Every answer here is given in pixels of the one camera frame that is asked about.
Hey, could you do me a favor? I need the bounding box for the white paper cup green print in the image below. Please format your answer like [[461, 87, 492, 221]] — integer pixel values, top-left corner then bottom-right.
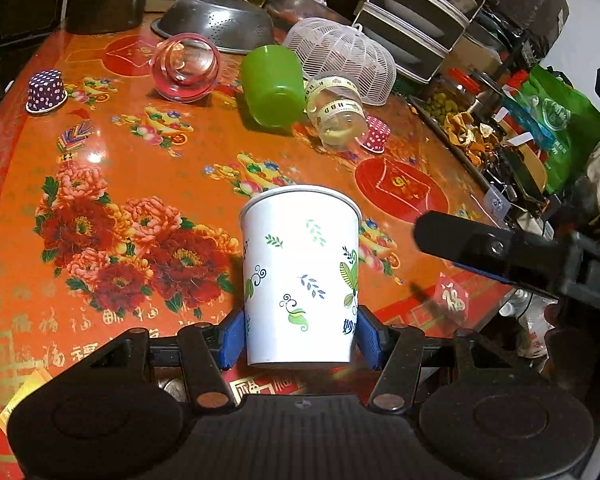
[[239, 184, 362, 367]]

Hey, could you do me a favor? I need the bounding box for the green plastic cup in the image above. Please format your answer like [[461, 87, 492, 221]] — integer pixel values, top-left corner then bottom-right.
[[239, 44, 306, 128]]

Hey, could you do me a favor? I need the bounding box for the coin on table edge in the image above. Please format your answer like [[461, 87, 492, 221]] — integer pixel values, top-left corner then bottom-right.
[[160, 377, 187, 403]]

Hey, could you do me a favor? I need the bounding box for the green shopping bag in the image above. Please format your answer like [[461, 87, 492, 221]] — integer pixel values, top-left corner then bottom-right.
[[502, 65, 600, 193]]

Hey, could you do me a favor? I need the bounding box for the tray of dried peels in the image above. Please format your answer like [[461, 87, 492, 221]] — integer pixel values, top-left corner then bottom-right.
[[408, 94, 547, 200]]

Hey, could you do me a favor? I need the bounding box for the red lid pickle jar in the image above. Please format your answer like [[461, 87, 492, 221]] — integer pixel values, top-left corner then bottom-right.
[[422, 68, 480, 124]]

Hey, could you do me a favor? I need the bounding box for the red polka dot cupcake liner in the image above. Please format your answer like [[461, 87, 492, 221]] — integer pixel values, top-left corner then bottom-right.
[[356, 115, 391, 154]]

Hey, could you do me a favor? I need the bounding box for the clear jar yellow label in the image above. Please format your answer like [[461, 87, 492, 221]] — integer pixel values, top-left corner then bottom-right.
[[304, 76, 368, 151]]

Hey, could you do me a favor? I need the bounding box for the black covered appliance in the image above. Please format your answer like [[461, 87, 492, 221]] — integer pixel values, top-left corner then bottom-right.
[[488, 0, 570, 64]]

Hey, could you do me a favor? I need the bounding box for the white tiered dish rack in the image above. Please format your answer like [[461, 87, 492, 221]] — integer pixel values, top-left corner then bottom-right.
[[354, 0, 486, 84]]

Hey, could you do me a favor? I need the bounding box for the purple polka dot cupcake liner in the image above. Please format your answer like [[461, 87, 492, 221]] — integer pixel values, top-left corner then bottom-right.
[[26, 70, 68, 115]]

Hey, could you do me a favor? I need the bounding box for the white mesh food cover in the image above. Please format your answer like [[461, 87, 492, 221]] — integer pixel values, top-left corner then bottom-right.
[[283, 18, 396, 106]]

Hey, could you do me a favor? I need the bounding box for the stainless steel colander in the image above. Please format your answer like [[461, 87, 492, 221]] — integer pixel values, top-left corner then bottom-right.
[[150, 0, 275, 55]]

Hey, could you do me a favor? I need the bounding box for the steel basin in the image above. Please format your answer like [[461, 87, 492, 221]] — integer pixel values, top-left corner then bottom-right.
[[263, 0, 351, 32]]

